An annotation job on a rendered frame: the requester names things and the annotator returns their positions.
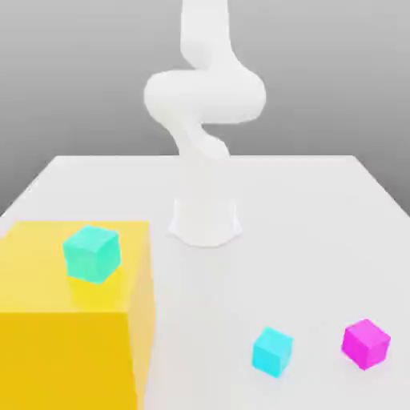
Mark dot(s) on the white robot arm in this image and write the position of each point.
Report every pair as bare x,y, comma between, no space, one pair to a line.
205,96

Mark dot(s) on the small teal cube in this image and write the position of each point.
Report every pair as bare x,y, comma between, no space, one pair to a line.
91,256

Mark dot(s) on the small cyan cube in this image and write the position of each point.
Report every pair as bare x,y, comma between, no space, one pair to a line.
272,352

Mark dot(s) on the small magenta cube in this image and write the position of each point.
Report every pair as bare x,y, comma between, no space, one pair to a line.
365,344

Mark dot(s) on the large yellow box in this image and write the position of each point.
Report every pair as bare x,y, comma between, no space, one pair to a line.
64,352

